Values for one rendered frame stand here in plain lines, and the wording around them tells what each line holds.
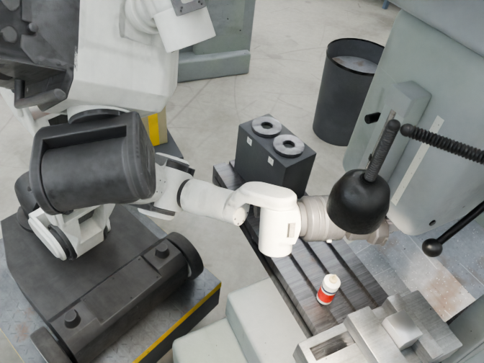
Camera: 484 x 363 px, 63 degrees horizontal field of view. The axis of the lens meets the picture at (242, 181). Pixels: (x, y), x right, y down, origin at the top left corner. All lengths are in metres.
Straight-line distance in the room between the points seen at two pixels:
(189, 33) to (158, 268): 1.04
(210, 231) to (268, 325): 1.24
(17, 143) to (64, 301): 1.71
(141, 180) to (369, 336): 0.61
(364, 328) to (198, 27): 0.70
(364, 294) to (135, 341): 0.82
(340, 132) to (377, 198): 2.44
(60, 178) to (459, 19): 0.51
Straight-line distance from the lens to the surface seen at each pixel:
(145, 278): 1.43
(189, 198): 0.80
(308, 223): 0.73
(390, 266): 1.27
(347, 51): 3.05
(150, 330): 1.55
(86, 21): 0.56
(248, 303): 1.12
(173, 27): 0.50
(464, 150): 0.44
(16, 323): 1.68
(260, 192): 0.72
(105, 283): 1.44
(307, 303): 1.06
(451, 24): 0.52
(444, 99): 0.58
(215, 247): 2.21
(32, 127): 0.94
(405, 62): 0.61
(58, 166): 0.57
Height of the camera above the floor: 1.81
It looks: 45 degrees down
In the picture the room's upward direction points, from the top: 8 degrees clockwise
